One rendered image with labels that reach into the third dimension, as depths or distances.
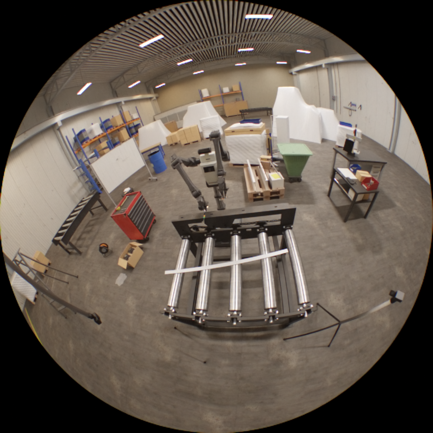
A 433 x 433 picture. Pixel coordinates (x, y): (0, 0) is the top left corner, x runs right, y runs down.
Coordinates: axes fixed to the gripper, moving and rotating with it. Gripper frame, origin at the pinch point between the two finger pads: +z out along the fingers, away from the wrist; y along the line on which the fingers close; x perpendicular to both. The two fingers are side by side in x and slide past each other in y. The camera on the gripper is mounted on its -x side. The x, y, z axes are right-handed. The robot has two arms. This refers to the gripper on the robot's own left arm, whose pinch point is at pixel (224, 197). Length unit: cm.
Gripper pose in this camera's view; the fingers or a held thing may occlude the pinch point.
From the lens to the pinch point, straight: 150.6
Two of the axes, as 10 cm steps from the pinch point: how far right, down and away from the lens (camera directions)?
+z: 1.3, 9.6, 2.3
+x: 2.2, -2.6, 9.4
